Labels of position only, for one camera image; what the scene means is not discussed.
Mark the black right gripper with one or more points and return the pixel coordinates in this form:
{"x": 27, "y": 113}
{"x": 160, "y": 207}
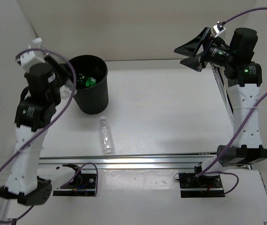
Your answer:
{"x": 192, "y": 48}

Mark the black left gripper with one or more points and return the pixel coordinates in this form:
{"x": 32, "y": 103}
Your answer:
{"x": 63, "y": 75}

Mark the clear water bottle blue label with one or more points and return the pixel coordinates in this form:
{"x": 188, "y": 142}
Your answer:
{"x": 66, "y": 88}

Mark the green plastic soda bottle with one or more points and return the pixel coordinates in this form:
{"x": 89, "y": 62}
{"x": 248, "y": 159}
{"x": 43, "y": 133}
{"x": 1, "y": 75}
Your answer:
{"x": 84, "y": 81}

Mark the clear unlabelled water bottle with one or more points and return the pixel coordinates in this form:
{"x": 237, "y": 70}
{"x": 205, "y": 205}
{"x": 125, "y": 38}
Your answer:
{"x": 105, "y": 135}

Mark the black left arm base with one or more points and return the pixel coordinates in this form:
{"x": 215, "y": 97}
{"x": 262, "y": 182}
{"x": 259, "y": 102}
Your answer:
{"x": 84, "y": 185}

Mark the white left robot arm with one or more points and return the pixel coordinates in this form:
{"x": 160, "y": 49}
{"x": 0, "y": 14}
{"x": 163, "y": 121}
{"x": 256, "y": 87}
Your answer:
{"x": 33, "y": 118}

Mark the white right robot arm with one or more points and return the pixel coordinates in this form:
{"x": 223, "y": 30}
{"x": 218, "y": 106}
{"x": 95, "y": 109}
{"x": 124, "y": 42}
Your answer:
{"x": 244, "y": 80}

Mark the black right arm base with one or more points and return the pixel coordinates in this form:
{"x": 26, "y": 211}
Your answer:
{"x": 201, "y": 187}

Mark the black plastic waste bin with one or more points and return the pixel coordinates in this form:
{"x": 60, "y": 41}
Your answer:
{"x": 95, "y": 99}

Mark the aluminium table front rail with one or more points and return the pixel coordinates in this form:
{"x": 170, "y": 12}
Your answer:
{"x": 145, "y": 161}

